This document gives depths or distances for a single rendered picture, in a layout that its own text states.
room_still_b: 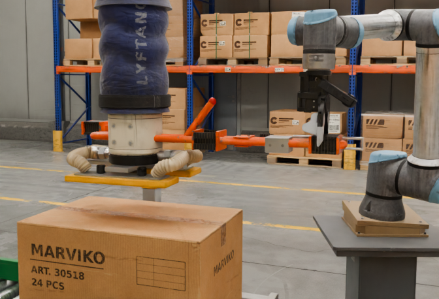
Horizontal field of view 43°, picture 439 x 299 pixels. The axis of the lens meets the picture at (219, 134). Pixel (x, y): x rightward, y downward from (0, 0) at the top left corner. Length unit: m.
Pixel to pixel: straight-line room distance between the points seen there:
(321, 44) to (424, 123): 0.78
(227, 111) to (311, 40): 9.05
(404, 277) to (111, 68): 1.46
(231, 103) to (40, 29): 4.68
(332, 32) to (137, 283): 0.88
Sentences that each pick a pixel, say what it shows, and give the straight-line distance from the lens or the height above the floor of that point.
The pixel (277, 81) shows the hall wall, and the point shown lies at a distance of 10.31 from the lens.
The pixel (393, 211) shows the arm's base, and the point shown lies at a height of 0.85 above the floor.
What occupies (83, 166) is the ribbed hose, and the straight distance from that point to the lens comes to 1.74.
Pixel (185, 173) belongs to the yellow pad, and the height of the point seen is 1.08.
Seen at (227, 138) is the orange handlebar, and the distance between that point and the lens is 1.62.
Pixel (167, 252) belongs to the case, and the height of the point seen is 0.91.
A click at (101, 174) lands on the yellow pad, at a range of 1.71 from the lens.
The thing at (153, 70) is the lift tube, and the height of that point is 1.41.
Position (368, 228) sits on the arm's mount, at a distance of 2.35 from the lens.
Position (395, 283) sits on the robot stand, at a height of 0.56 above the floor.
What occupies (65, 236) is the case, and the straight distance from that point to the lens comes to 1.71.
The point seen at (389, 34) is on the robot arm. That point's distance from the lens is 2.14.
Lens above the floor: 1.39
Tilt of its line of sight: 6 degrees down
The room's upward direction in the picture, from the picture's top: straight up
